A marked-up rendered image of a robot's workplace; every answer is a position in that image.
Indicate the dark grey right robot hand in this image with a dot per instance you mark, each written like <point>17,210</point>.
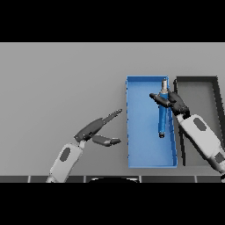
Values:
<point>175,104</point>

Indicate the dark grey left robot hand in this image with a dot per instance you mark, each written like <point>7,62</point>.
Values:
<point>91,129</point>

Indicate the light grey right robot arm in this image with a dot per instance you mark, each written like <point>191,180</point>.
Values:
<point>203,140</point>

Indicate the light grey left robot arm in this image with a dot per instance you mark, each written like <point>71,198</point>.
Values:
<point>65,160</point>

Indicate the dark grey bin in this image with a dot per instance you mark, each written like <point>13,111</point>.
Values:
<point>202,102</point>

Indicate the blue bin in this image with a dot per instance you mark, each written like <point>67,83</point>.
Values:
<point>143,126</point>

